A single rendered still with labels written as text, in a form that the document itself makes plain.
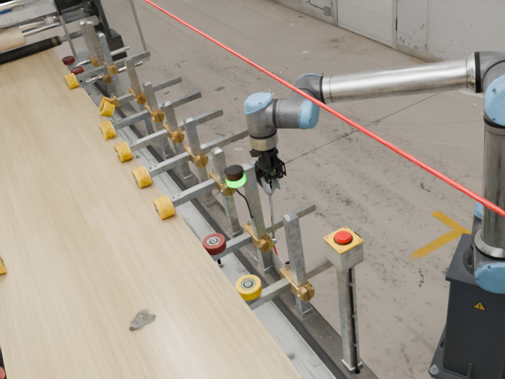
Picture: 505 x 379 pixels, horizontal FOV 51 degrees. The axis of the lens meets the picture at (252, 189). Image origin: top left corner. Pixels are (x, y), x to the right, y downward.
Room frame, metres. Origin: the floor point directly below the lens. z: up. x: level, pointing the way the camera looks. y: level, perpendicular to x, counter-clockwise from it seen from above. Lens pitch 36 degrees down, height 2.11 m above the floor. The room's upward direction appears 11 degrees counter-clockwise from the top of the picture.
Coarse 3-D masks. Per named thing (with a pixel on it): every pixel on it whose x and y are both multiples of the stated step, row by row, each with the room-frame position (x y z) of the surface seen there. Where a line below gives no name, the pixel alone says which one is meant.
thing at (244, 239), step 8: (296, 208) 1.53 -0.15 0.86; (304, 208) 1.52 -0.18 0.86; (312, 208) 1.53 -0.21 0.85; (280, 216) 1.50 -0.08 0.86; (280, 224) 1.47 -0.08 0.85; (232, 240) 1.42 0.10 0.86; (240, 240) 1.41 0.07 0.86; (248, 240) 1.42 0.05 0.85; (232, 248) 1.39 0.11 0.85; (216, 256) 1.37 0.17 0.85
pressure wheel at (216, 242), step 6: (210, 234) 1.42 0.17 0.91; (216, 234) 1.42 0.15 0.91; (204, 240) 1.40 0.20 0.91; (210, 240) 1.40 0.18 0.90; (216, 240) 1.39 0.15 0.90; (222, 240) 1.38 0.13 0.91; (204, 246) 1.37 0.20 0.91; (210, 246) 1.36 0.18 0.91; (216, 246) 1.35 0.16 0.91; (222, 246) 1.36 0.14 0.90; (210, 252) 1.35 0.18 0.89; (216, 252) 1.35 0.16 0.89
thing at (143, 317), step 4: (140, 312) 1.12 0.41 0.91; (144, 312) 1.12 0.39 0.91; (148, 312) 1.12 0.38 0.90; (136, 316) 1.11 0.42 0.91; (140, 316) 1.11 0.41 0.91; (144, 316) 1.10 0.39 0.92; (148, 316) 1.09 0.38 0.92; (152, 316) 1.10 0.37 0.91; (132, 320) 1.09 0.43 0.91; (136, 320) 1.09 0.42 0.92; (140, 320) 1.09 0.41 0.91; (144, 320) 1.08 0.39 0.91; (148, 320) 1.09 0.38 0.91; (152, 320) 1.09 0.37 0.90; (132, 324) 1.08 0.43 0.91; (136, 324) 1.08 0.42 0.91; (140, 324) 1.07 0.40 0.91; (144, 324) 1.08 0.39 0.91; (132, 328) 1.07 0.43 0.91; (136, 328) 1.07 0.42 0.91; (140, 328) 1.06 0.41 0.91
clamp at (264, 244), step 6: (246, 228) 1.46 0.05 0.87; (252, 234) 1.42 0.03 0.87; (252, 240) 1.42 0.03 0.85; (258, 240) 1.39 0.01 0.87; (264, 240) 1.38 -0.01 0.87; (270, 240) 1.38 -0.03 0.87; (258, 246) 1.37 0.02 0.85; (264, 246) 1.37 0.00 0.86; (270, 246) 1.37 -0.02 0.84; (264, 252) 1.37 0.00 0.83
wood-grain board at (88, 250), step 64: (64, 64) 3.38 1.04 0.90; (0, 128) 2.61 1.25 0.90; (64, 128) 2.47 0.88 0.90; (0, 192) 1.98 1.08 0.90; (64, 192) 1.88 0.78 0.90; (128, 192) 1.79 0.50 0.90; (64, 256) 1.46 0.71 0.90; (128, 256) 1.40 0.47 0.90; (192, 256) 1.33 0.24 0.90; (0, 320) 1.21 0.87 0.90; (64, 320) 1.16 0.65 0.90; (128, 320) 1.11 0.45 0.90; (192, 320) 1.06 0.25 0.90; (256, 320) 1.01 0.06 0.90
